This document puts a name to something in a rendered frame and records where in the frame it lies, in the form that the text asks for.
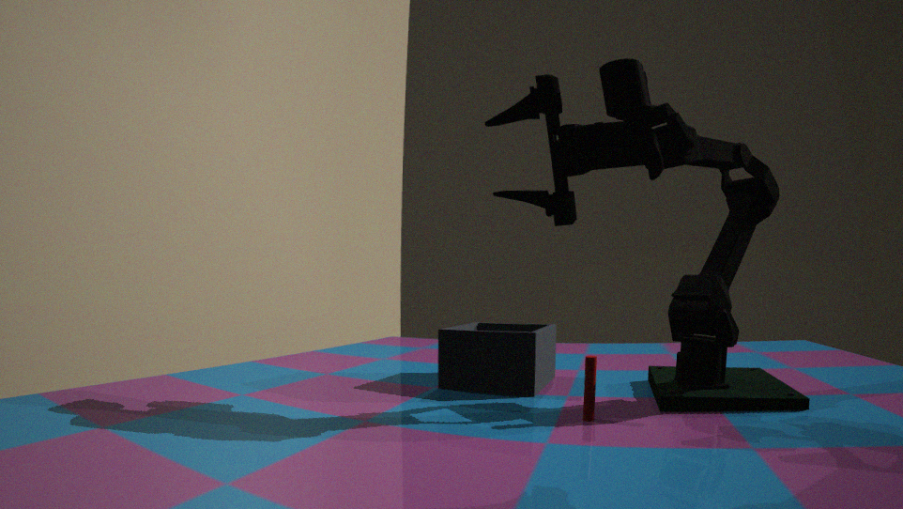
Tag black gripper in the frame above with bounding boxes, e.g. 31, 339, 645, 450
485, 74, 616, 226

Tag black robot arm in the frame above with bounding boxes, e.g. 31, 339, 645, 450
599, 58, 780, 390

